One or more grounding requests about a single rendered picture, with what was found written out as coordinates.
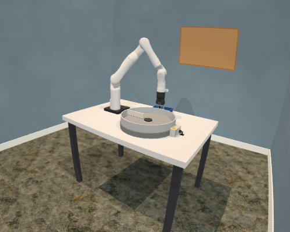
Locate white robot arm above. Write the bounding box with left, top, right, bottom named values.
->
left=110, top=38, right=167, bottom=110

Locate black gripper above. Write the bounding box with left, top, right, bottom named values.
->
left=156, top=86, right=169, bottom=109

